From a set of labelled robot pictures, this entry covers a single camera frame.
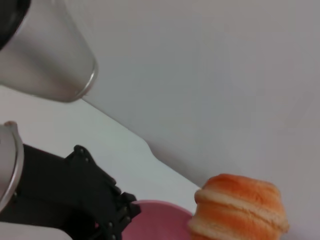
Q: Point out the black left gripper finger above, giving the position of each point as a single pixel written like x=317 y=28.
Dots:
x=127 y=210

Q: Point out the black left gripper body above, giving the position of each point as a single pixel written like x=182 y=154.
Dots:
x=65 y=195

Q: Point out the pink plastic bowl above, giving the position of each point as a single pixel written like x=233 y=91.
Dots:
x=160 y=220

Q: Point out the orange ridged bread roll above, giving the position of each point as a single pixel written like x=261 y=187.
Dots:
x=237 y=207

